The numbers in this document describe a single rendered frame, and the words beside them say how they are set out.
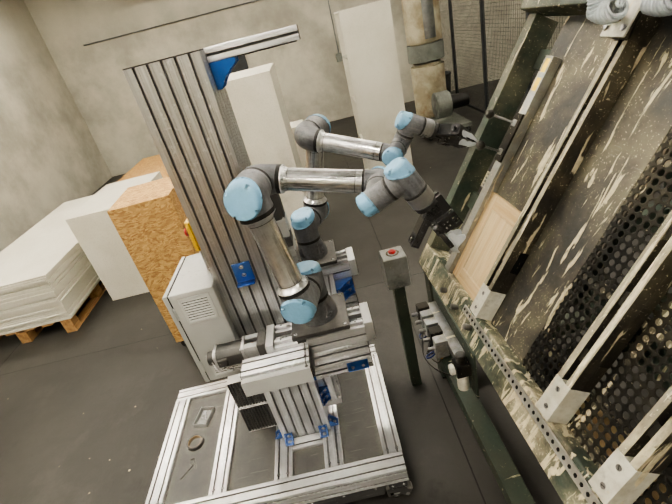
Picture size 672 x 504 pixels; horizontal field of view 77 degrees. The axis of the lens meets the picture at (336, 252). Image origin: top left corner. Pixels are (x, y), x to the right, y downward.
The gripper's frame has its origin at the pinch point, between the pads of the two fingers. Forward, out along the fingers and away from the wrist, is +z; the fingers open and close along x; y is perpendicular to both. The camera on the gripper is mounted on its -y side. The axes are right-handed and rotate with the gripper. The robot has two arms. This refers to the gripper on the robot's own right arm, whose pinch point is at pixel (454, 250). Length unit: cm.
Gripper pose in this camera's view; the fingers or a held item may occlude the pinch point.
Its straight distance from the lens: 137.7
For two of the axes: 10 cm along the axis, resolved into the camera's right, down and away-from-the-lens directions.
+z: 6.4, 6.4, 4.1
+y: 7.6, -6.0, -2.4
